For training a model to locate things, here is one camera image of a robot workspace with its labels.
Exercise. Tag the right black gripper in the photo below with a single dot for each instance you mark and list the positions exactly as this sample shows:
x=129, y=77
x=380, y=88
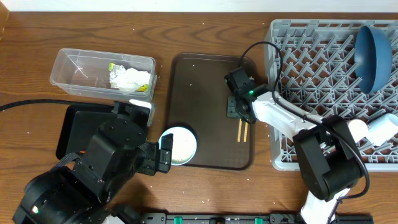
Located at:
x=235, y=109

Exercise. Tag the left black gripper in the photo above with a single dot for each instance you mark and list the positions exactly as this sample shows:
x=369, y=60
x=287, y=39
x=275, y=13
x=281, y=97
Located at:
x=165, y=154

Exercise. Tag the wooden chopstick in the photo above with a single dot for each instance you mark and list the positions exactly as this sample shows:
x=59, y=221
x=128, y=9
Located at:
x=245, y=132
x=239, y=130

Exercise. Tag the light blue rice bowl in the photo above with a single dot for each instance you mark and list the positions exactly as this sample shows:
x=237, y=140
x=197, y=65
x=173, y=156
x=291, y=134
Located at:
x=184, y=145

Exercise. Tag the white napkin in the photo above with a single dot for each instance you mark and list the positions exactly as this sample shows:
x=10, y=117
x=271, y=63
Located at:
x=133, y=80

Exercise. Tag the foil wrapper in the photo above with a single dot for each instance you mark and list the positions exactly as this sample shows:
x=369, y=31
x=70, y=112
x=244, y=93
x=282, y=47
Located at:
x=114, y=72

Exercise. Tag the dark blue plate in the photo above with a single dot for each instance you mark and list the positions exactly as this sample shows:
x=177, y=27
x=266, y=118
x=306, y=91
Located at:
x=373, y=54

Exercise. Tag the pink small cup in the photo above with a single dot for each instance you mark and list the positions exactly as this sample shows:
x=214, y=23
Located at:
x=358, y=129

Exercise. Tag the blue small cup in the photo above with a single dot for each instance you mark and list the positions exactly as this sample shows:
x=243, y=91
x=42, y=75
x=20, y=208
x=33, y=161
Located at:
x=382, y=129

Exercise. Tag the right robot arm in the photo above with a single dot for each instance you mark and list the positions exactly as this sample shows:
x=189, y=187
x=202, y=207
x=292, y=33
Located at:
x=326, y=149

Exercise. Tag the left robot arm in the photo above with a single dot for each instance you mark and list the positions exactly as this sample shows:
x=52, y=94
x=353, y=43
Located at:
x=101, y=148

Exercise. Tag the grey dishwasher rack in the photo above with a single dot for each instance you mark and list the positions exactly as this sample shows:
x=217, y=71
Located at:
x=318, y=67

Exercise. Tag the brown serving tray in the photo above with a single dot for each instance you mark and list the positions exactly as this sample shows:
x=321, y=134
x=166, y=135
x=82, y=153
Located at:
x=197, y=100

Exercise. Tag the black tray bin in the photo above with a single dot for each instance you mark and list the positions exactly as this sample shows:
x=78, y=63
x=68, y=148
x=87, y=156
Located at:
x=80, y=126

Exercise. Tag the clear plastic bin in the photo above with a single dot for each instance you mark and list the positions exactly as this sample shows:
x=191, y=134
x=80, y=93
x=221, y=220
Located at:
x=85, y=73

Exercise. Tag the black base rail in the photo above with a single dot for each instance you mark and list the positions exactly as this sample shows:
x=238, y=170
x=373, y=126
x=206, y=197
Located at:
x=274, y=218

